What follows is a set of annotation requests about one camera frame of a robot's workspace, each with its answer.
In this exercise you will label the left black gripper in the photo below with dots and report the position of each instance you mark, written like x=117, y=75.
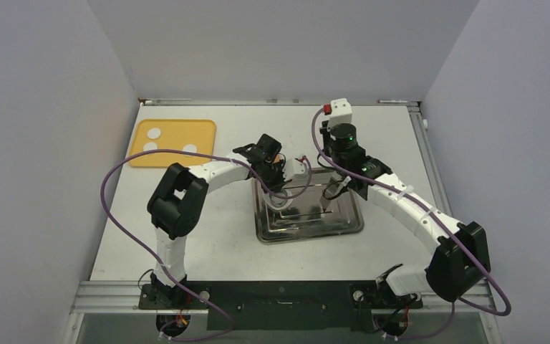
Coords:
x=281, y=182

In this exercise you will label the white dough piece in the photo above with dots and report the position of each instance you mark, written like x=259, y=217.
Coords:
x=268, y=204

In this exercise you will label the stainless steel tray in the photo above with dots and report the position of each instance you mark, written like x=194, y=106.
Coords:
x=305, y=219

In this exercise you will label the scraper with red handle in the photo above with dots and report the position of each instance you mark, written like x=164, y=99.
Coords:
x=326, y=202

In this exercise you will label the metal ring cutter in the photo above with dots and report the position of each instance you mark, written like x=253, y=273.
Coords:
x=278, y=198

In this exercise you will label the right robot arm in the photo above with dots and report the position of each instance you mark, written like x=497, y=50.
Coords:
x=459, y=252

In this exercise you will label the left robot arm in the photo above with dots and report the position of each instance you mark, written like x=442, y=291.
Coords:
x=177, y=203

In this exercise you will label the white dough disc right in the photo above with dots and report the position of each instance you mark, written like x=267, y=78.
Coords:
x=190, y=148

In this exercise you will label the white dough disc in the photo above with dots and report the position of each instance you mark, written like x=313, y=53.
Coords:
x=190, y=148
x=150, y=146
x=154, y=133

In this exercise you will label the white dough disc lower left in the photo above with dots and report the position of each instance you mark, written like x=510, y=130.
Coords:
x=150, y=146

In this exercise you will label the white dough disc upper left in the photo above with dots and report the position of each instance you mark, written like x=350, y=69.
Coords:
x=154, y=133

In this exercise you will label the yellow plastic tray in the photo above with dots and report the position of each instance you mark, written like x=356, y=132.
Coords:
x=175, y=134

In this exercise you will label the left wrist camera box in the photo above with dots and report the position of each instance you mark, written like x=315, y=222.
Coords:
x=294, y=168

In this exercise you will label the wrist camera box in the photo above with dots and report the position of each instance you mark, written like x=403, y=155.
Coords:
x=294, y=168
x=338, y=111

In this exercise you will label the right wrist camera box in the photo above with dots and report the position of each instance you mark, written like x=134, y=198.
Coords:
x=338, y=111

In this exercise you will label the aluminium frame rail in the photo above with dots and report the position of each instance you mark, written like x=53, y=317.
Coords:
x=420, y=128

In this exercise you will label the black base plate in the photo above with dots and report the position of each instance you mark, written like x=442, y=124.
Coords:
x=282, y=305

